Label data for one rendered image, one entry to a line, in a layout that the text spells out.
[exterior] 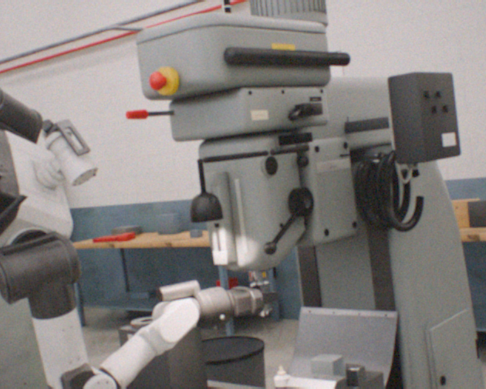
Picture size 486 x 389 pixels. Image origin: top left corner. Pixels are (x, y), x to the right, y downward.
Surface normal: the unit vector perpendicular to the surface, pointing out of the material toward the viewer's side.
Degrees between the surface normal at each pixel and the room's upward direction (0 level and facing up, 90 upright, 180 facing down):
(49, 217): 95
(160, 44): 90
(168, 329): 82
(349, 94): 90
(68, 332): 98
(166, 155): 90
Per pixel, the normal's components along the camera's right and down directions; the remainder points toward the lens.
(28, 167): 0.73, -0.60
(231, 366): 0.31, 0.07
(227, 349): -0.14, 0.00
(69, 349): 0.65, 0.11
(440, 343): 0.76, -0.08
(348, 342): -0.62, -0.34
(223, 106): -0.64, 0.11
